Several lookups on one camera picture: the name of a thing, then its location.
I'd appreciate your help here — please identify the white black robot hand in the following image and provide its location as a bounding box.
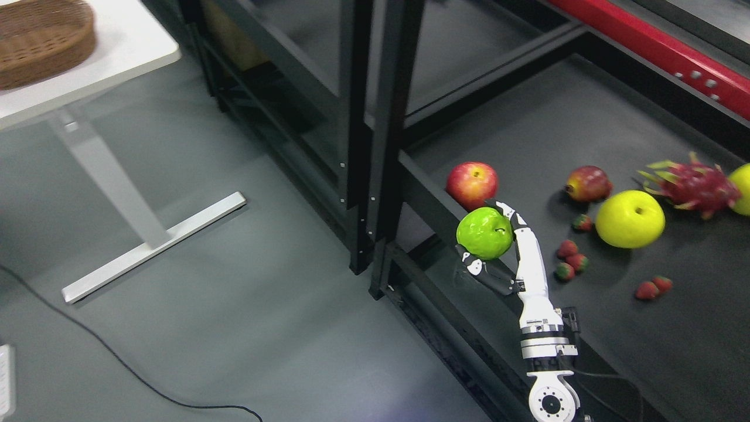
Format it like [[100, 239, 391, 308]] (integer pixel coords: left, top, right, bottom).
[[455, 199, 564, 329]]

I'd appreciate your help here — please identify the green apple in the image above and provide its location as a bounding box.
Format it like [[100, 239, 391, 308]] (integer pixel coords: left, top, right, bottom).
[[456, 206, 514, 261]]

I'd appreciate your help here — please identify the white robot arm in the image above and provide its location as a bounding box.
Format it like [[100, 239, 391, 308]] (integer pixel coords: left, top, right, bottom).
[[520, 321, 585, 421]]

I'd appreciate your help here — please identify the red apple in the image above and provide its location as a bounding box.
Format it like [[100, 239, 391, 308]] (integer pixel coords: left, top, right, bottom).
[[445, 161, 499, 212]]

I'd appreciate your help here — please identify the yellow apple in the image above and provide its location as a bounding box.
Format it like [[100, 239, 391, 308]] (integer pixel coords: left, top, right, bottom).
[[594, 190, 666, 249]]

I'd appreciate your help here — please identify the black metal shelf rack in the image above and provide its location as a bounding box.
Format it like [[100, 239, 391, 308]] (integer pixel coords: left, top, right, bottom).
[[179, 1, 748, 421]]

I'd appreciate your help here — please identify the red shelf beam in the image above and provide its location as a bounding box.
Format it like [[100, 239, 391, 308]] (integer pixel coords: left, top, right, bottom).
[[551, 1, 749, 118]]

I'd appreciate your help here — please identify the strawberry lower of trio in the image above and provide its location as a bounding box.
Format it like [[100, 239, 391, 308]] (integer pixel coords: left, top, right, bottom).
[[554, 262, 576, 281]]

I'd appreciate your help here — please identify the strawberry of trio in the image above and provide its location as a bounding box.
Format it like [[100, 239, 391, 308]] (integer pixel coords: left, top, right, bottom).
[[565, 253, 589, 274], [554, 262, 576, 281], [555, 239, 579, 260]]

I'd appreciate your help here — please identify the strawberry upper of trio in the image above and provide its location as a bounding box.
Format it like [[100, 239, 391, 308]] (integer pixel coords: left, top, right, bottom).
[[555, 239, 579, 260]]

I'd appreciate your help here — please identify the strawberry right of trio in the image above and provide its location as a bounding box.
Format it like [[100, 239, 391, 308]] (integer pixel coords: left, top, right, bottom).
[[565, 253, 589, 274]]

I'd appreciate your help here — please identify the strawberry near pomegranate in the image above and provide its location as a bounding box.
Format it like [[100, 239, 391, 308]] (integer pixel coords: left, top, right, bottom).
[[571, 214, 594, 232]]

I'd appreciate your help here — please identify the red pomegranate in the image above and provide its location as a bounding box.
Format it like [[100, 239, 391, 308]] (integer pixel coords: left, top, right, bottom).
[[564, 165, 613, 202]]

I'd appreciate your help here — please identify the strawberry left of pair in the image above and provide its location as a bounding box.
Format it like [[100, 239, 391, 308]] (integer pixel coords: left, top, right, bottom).
[[634, 281, 661, 301]]

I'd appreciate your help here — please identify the strawberry of pair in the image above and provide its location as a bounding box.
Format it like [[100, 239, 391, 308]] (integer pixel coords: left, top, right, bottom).
[[651, 276, 673, 295], [634, 281, 661, 301]]

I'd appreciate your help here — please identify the strawberry right of pair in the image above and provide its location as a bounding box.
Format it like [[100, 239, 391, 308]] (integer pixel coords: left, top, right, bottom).
[[651, 276, 673, 295]]

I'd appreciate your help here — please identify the pink dragon fruit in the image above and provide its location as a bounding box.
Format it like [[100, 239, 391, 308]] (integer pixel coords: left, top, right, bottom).
[[637, 151, 743, 220]]

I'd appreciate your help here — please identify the yellow fruit at edge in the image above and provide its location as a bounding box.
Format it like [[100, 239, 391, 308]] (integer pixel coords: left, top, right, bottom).
[[728, 163, 750, 217]]

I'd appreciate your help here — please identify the white standing desk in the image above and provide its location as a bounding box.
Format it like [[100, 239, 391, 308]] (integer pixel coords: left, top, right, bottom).
[[2, 1, 247, 304]]

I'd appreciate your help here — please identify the white power strip near base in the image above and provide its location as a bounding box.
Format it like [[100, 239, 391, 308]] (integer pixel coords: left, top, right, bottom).
[[1, 344, 16, 421]]

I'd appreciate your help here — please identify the brown wicker basket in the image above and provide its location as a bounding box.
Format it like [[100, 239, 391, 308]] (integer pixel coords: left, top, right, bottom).
[[1, 1, 97, 91]]

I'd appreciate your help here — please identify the long black floor cable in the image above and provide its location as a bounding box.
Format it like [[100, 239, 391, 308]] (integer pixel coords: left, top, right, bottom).
[[0, 264, 264, 422]]

